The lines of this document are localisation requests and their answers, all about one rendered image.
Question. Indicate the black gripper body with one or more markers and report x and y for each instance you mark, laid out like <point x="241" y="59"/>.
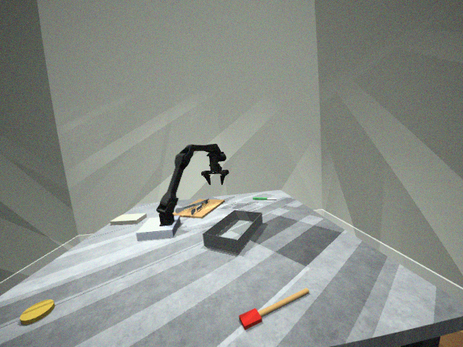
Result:
<point x="214" y="168"/>

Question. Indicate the light wooden board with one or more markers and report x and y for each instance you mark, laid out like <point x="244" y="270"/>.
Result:
<point x="202" y="212"/>

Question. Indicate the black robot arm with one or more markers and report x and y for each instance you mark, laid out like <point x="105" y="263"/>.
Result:
<point x="169" y="200"/>

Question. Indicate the yellow flat disc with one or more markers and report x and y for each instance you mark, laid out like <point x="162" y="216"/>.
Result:
<point x="37" y="311"/>

